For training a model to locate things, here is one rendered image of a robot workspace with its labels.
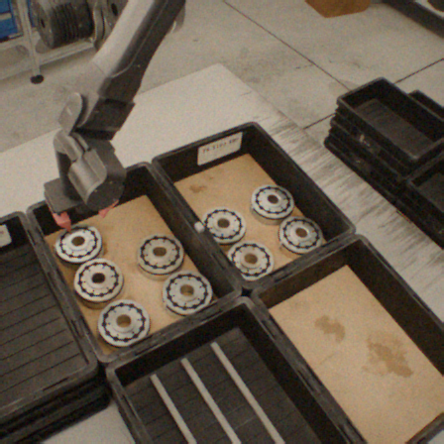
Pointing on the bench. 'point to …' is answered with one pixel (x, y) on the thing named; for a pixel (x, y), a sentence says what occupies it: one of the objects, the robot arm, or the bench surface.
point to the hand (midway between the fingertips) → (84, 219)
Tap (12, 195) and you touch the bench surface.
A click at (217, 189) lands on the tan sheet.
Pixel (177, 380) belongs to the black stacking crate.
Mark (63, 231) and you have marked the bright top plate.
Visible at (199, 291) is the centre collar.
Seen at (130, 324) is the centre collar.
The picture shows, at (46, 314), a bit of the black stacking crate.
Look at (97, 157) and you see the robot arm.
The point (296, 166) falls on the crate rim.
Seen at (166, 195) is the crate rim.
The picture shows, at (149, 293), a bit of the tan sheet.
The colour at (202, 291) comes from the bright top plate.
